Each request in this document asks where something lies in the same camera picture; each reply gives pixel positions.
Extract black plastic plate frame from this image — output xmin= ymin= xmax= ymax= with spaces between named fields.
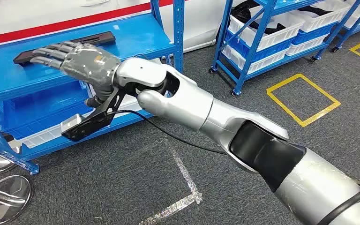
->
xmin=13 ymin=31 xmax=116 ymax=67

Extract blue wheeled shelf rack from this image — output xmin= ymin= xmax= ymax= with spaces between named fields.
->
xmin=330 ymin=0 xmax=360 ymax=53
xmin=209 ymin=0 xmax=360 ymax=96

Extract blue steel shelf rack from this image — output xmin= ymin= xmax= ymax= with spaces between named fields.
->
xmin=0 ymin=0 xmax=185 ymax=175

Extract blue plastic bin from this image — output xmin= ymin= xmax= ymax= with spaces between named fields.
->
xmin=0 ymin=81 xmax=94 ymax=140
xmin=292 ymin=23 xmax=339 ymax=45
xmin=225 ymin=29 xmax=289 ymax=63

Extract black trim parts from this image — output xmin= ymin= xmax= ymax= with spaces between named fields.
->
xmin=231 ymin=0 xmax=288 ymax=35

